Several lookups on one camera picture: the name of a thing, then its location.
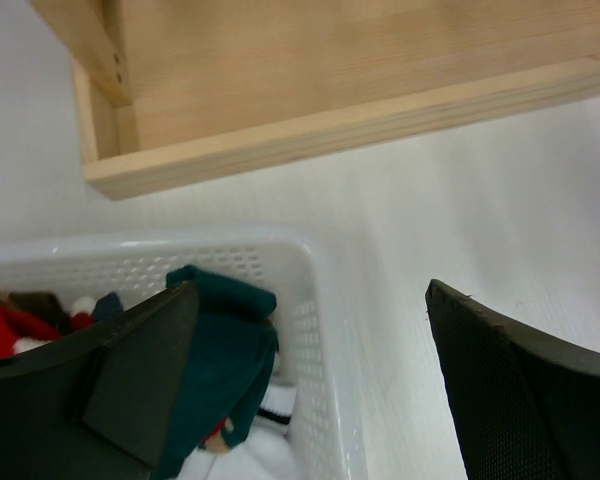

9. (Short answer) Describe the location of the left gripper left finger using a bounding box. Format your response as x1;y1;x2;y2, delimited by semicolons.
0;283;198;479

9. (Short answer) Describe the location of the teal sock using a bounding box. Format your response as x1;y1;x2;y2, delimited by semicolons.
151;265;279;479

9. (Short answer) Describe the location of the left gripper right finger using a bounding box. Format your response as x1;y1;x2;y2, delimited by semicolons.
425;280;600;479

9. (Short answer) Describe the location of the red sock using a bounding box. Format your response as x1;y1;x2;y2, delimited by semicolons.
0;296;96;360

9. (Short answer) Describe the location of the white sock in basket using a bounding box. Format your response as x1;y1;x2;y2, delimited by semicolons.
178;378;305;480

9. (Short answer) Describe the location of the wooden hanger stand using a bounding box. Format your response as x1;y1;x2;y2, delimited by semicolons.
33;0;600;200

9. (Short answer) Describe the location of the brown striped sock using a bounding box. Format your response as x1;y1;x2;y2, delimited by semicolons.
0;291;72;334

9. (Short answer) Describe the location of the white plastic basket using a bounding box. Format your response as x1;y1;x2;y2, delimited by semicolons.
0;225;367;479

